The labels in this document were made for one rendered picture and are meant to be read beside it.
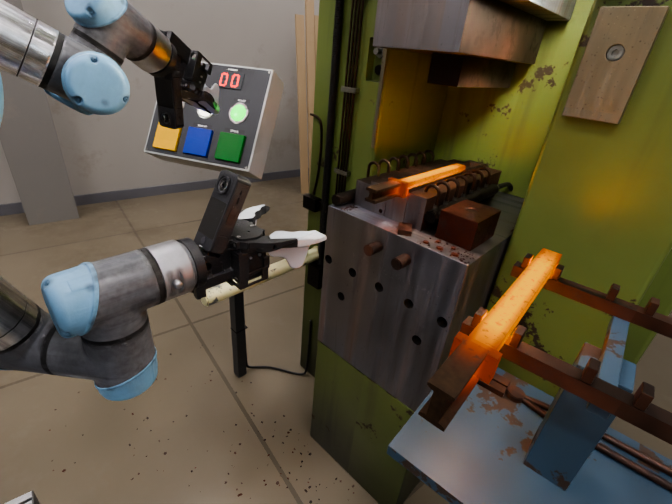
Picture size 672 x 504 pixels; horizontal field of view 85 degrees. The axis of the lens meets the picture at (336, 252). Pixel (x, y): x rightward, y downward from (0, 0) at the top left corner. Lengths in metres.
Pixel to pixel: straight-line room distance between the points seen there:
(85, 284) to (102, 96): 0.25
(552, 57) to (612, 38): 0.40
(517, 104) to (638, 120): 0.46
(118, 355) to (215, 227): 0.19
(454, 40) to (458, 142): 0.57
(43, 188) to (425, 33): 2.89
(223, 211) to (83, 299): 0.19
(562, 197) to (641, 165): 0.13
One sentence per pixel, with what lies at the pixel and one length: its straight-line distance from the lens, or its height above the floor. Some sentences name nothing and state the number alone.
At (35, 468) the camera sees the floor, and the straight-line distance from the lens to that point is 1.67.
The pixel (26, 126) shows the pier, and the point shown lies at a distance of 3.19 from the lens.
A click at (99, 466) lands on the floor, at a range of 1.59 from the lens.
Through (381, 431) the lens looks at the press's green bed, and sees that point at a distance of 1.17.
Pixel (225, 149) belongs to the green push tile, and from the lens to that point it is 1.05.
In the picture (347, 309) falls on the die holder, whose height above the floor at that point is 0.65.
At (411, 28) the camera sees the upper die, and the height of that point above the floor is 1.30.
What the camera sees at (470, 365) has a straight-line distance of 0.38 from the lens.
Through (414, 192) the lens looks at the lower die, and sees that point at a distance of 0.85.
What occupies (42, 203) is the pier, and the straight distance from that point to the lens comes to 3.33.
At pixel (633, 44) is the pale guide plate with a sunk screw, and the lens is 0.82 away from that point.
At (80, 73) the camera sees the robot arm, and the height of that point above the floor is 1.20.
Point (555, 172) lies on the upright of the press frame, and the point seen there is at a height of 1.08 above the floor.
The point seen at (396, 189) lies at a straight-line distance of 0.84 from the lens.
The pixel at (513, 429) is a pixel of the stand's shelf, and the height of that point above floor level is 0.72.
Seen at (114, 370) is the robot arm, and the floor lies 0.89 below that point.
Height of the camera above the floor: 1.25
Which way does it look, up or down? 28 degrees down
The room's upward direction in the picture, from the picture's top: 6 degrees clockwise
